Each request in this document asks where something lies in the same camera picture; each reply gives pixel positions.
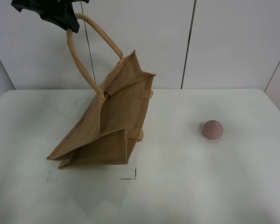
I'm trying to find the brown linen tote bag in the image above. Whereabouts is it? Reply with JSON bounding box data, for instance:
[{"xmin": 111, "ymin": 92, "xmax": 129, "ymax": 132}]
[{"xmin": 48, "ymin": 13, "xmax": 154, "ymax": 168}]

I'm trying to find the pink peach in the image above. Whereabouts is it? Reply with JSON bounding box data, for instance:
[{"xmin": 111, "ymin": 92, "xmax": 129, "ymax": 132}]
[{"xmin": 202, "ymin": 120, "xmax": 224, "ymax": 140}]

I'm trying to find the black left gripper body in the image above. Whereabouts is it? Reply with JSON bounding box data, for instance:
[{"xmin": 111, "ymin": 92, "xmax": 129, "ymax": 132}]
[{"xmin": 11, "ymin": 0, "xmax": 73, "ymax": 15}]

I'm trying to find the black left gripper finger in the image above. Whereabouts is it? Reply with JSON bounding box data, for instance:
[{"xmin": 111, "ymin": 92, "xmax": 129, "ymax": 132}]
[{"xmin": 40, "ymin": 7, "xmax": 80, "ymax": 33}]

